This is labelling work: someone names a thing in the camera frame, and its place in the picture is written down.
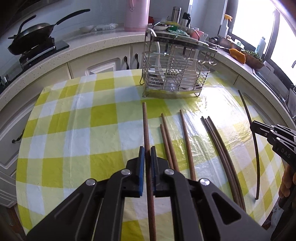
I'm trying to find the dark chopstick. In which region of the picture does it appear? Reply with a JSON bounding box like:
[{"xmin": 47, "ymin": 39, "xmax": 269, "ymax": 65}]
[{"xmin": 238, "ymin": 89, "xmax": 260, "ymax": 200}]

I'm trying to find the person's right hand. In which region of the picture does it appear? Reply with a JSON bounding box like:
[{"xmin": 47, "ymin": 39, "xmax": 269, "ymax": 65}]
[{"xmin": 278, "ymin": 165, "xmax": 296, "ymax": 198}]

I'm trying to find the steel sink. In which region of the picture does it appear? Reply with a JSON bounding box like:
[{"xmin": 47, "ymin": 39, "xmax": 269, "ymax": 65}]
[{"xmin": 255, "ymin": 65, "xmax": 295, "ymax": 115}]

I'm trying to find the wicker basket with greens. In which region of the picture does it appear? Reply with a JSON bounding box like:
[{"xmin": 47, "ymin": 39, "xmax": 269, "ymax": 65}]
[{"xmin": 241, "ymin": 50, "xmax": 264, "ymax": 70}]

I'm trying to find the orange sponge cloth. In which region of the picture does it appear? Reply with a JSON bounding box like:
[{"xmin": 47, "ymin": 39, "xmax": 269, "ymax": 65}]
[{"xmin": 229, "ymin": 48, "xmax": 246, "ymax": 64}]

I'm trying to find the yellow white checkered tablecloth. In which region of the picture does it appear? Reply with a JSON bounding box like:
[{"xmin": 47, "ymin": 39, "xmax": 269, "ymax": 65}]
[{"xmin": 16, "ymin": 70, "xmax": 284, "ymax": 232}]

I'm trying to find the steel tray by window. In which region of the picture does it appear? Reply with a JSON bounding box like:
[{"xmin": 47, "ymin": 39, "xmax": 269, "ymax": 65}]
[{"xmin": 218, "ymin": 36, "xmax": 242, "ymax": 51}]

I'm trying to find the spray bottle yellow nozzle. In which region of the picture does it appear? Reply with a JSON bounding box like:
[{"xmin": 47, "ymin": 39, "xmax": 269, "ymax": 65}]
[{"xmin": 218, "ymin": 14, "xmax": 233, "ymax": 38}]

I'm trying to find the pink plastic container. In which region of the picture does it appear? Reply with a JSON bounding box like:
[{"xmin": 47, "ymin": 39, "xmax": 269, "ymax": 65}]
[{"xmin": 187, "ymin": 28, "xmax": 208, "ymax": 42}]

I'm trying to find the white spoon in basket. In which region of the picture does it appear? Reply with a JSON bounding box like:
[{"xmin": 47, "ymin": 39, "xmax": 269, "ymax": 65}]
[{"xmin": 154, "ymin": 42, "xmax": 165, "ymax": 82}]

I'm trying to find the black coffee pot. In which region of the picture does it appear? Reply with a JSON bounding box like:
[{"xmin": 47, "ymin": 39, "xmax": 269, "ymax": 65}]
[{"xmin": 179, "ymin": 13, "xmax": 191, "ymax": 28}]

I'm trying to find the green cloth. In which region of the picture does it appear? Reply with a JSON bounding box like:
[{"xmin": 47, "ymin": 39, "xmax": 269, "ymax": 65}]
[{"xmin": 167, "ymin": 27, "xmax": 190, "ymax": 37}]

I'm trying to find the steel thermos bottle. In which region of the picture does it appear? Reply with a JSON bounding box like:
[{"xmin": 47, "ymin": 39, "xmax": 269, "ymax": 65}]
[{"xmin": 171, "ymin": 6, "xmax": 182, "ymax": 24}]

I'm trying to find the black gas stove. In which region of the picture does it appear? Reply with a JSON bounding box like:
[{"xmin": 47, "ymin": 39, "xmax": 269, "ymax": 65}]
[{"xmin": 19, "ymin": 37, "xmax": 69, "ymax": 71}]

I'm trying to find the pink thermos jug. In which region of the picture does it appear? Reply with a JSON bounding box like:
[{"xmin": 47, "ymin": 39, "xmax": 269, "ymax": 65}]
[{"xmin": 125, "ymin": 0, "xmax": 150, "ymax": 32}]

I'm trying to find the black wok pan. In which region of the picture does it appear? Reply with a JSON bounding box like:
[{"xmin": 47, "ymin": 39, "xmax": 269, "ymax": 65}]
[{"xmin": 8, "ymin": 9, "xmax": 90, "ymax": 55}]

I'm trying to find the white packet on counter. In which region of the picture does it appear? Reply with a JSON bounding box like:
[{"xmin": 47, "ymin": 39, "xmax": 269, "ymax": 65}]
[{"xmin": 93, "ymin": 23, "xmax": 118, "ymax": 32}]

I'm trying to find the steel wire utensil basket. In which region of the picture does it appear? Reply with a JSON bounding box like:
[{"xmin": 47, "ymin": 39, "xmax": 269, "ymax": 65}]
[{"xmin": 140, "ymin": 28, "xmax": 217, "ymax": 97}]

